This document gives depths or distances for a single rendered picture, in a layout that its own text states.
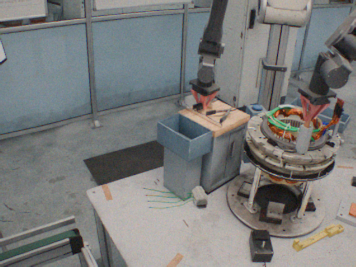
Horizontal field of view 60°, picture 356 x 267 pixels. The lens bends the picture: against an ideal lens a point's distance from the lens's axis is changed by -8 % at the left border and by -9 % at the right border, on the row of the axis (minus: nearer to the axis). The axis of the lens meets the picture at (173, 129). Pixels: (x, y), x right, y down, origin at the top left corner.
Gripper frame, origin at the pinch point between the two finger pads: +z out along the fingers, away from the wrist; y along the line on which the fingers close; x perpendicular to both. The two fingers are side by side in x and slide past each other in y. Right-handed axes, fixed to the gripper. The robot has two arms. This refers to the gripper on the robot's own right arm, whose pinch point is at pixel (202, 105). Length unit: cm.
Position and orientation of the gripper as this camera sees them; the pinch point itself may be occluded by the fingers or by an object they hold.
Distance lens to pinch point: 127.4
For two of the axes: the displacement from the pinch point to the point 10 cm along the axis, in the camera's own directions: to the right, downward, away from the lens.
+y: 6.6, 4.6, -6.0
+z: -0.5, 8.2, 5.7
